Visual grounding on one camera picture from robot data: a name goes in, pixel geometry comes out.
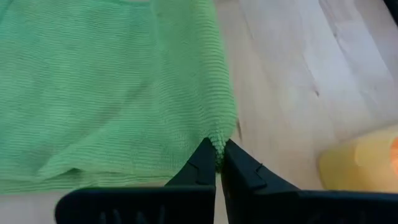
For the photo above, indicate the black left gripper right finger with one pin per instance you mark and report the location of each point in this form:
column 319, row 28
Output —
column 280, row 205

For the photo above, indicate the yellow plastic bin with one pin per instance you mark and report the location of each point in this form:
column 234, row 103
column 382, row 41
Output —
column 357, row 165

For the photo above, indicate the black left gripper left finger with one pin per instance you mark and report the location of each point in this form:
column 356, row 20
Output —
column 140, row 205

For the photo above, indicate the green microfiber towel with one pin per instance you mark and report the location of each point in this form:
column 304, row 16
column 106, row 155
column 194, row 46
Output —
column 93, row 93

